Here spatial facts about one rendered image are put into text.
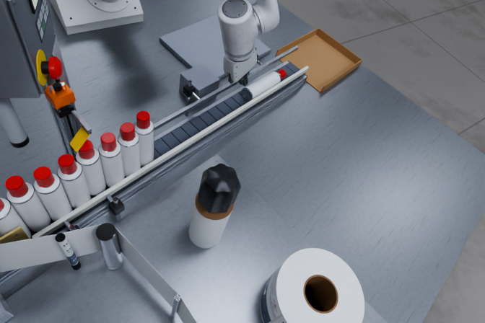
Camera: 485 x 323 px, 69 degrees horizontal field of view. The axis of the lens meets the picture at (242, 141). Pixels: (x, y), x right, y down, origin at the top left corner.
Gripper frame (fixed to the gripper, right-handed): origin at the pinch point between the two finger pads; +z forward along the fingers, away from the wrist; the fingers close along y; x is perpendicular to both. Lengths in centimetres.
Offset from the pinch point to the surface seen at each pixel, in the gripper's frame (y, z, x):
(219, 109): 9.9, 10.6, -2.6
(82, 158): 49, -23, -1
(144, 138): 35.5, -14.8, 1.2
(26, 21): 37, -58, -2
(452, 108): -167, 174, 62
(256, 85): -5.9, 11.2, -0.1
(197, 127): 20.5, 6.5, -0.8
